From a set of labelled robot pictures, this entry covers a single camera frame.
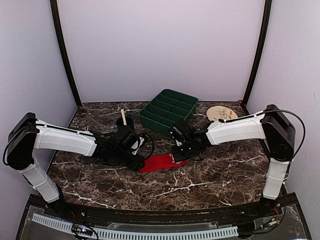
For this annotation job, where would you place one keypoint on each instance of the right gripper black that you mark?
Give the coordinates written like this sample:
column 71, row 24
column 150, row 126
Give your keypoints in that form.
column 178, row 157

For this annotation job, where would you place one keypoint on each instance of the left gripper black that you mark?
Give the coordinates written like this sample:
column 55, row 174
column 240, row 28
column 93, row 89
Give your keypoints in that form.
column 135, row 166

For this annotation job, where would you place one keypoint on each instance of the red santa sock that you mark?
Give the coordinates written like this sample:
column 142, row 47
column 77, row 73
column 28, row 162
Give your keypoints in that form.
column 157, row 162

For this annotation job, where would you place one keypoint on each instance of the green compartment tray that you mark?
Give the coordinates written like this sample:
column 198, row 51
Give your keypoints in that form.
column 163, row 111

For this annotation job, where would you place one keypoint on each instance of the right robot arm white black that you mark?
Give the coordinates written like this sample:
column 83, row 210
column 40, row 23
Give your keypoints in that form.
column 269, row 125

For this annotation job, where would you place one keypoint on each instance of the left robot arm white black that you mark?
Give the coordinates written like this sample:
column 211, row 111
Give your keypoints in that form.
column 32, row 134

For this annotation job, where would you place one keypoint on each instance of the wooden stick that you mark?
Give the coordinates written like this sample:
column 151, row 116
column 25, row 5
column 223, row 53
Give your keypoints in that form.
column 123, row 117

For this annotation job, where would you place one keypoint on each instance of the dark blue mug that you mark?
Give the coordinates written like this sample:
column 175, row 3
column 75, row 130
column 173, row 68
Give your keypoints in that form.
column 128, row 122

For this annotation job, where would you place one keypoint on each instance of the beige decorated plate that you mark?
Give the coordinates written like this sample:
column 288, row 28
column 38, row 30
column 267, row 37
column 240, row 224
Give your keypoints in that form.
column 215, row 113

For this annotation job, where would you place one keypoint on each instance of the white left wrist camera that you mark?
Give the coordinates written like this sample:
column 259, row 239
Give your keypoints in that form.
column 138, row 144

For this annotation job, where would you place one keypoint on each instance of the black front rail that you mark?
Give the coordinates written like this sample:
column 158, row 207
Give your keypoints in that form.
column 90, row 214

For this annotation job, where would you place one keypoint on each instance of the white slotted cable duct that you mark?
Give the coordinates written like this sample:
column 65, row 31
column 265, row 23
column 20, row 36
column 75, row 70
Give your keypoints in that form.
column 98, row 233

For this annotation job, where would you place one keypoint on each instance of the right black frame post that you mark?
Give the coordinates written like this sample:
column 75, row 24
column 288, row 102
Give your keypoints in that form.
column 259, row 51

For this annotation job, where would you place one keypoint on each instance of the black frame post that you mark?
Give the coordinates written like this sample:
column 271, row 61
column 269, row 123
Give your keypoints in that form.
column 259, row 51
column 63, row 52

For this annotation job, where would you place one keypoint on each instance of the left black frame post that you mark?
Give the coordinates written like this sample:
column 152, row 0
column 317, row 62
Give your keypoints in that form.
column 63, row 52

